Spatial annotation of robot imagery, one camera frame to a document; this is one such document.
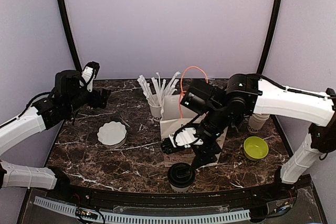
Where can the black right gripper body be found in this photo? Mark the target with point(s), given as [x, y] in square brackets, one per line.
[207, 151]

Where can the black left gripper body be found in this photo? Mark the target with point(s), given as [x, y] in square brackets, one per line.
[94, 103]

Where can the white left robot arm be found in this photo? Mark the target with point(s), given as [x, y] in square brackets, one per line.
[73, 90]

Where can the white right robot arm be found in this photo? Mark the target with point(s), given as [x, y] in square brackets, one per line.
[249, 94]

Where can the white fluted dish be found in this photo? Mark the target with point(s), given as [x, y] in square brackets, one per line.
[112, 134]

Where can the green bowl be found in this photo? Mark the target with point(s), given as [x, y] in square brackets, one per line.
[255, 148]

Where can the stack of white paper cups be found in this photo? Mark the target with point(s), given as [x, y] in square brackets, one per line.
[256, 122]

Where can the bundle of wrapped straws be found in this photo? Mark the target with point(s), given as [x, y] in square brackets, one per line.
[162, 88]

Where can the paper cup holding straws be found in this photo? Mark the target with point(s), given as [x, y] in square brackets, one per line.
[156, 112]

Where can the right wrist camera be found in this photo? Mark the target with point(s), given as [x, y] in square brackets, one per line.
[180, 140]

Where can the white cable duct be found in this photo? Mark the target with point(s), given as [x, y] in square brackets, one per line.
[141, 215]

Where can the left black frame post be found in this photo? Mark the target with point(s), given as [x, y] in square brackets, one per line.
[68, 34]

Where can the black frame post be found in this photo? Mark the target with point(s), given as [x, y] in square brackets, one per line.
[269, 36]
[68, 34]

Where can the right black frame post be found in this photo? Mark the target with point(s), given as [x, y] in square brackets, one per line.
[269, 36]

